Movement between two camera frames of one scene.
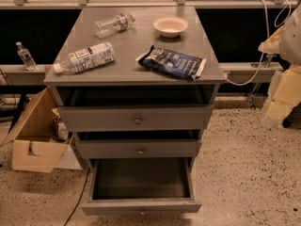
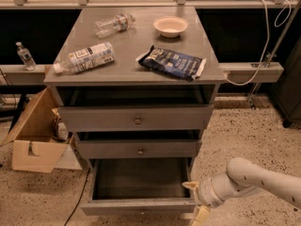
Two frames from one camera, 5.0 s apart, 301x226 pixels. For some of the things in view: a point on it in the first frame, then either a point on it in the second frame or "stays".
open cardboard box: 41,139 stays
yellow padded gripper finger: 284,96 to 194,185
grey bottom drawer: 147,185 stays
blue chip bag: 172,63 stays
